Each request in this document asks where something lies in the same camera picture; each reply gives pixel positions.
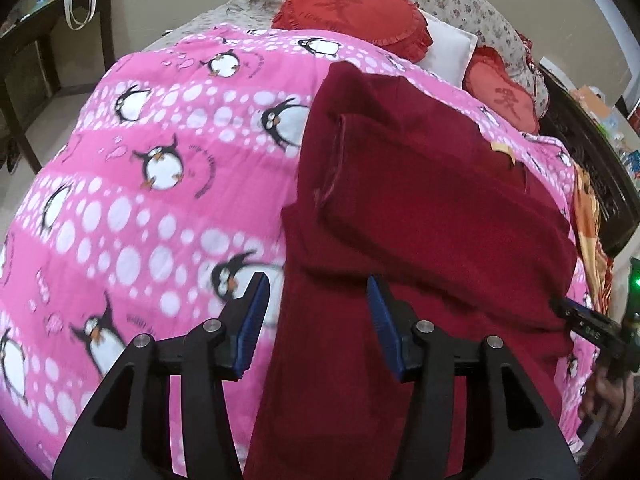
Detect pink penguin blanket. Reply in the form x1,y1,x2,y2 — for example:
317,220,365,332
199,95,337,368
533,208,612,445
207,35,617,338
1,24,594,474

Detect dark wooden table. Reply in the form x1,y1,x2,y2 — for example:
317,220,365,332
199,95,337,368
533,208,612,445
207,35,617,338
1,0,116,174

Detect red heart pillow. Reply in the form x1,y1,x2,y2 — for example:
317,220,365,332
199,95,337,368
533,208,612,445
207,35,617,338
272,0,433,63
463,46,539,134

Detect white bag handles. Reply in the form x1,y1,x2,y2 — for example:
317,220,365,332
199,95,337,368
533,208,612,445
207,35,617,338
60,0,99,32

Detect person's right hand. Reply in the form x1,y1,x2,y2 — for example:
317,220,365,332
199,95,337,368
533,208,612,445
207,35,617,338
578,364,634,436

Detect dark wooden headboard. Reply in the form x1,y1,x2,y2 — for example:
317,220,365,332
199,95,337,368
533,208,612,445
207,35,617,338
539,68,639,258

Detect dark red sweater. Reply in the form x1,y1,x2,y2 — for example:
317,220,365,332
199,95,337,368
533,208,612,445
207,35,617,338
245,62,577,479

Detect left red heart pillow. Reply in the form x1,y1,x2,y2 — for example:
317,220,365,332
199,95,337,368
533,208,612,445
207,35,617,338
272,0,433,63

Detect right red heart pillow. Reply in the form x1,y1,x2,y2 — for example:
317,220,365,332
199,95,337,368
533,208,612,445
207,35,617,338
463,46,539,134

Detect white square pillow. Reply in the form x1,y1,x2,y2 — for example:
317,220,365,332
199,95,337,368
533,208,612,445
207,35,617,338
416,10,477,88

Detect orange patterned blanket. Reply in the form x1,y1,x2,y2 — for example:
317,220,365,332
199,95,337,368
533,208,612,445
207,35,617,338
573,164,614,315

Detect floral bed sheet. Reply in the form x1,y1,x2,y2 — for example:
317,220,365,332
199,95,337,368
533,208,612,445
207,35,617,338
147,0,549,117

